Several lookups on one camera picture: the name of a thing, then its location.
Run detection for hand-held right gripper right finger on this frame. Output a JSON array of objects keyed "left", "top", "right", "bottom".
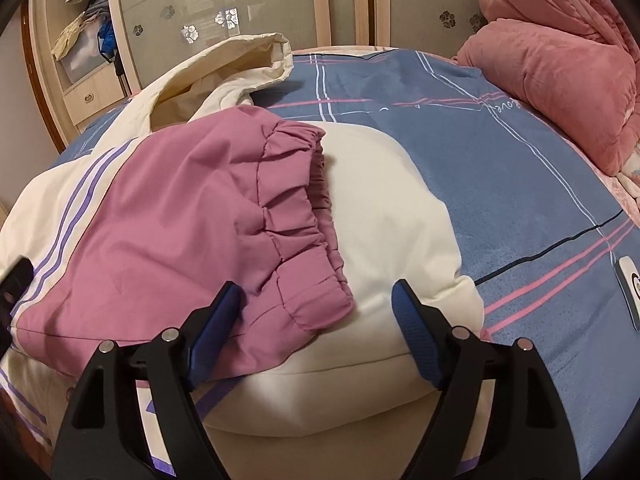
[{"left": 390, "top": 279, "right": 568, "bottom": 480}]

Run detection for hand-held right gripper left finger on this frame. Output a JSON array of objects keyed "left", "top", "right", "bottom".
[{"left": 52, "top": 280, "right": 243, "bottom": 480}]

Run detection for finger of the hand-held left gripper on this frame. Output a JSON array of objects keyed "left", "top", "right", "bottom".
[{"left": 0, "top": 255, "right": 35, "bottom": 357}]

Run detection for cream and pink hooded jacket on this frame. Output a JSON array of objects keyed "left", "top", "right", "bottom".
[{"left": 0, "top": 32, "right": 486, "bottom": 480}]

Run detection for grey folded clothes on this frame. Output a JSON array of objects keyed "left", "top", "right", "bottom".
[{"left": 82, "top": 0, "right": 112, "bottom": 23}]

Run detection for blue plaid bed sheet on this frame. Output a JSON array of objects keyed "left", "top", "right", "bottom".
[{"left": 50, "top": 47, "right": 640, "bottom": 480}]

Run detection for cream wardrobe drawer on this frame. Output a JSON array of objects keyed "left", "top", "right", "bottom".
[
  {"left": 72, "top": 102, "right": 135, "bottom": 137},
  {"left": 62, "top": 74, "right": 125, "bottom": 112}
]

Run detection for brown wooden door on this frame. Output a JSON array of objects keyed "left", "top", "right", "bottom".
[{"left": 21, "top": 0, "right": 68, "bottom": 153}]

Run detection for white label tag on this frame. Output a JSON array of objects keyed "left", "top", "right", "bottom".
[{"left": 616, "top": 255, "right": 640, "bottom": 332}]

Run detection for translucent storage box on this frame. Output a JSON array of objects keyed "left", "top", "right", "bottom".
[{"left": 60, "top": 25, "right": 109, "bottom": 83}]

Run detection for cream wooden wardrobe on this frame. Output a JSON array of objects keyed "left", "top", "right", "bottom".
[{"left": 20, "top": 0, "right": 491, "bottom": 156}]

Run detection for pale yellow cloth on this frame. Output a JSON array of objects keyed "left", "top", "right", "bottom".
[{"left": 51, "top": 10, "right": 89, "bottom": 59}]

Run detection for blue garment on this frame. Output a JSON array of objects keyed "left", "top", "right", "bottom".
[{"left": 96, "top": 15, "right": 119, "bottom": 64}]

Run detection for pink plush quilt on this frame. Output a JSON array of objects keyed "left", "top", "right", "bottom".
[{"left": 452, "top": 0, "right": 640, "bottom": 177}]

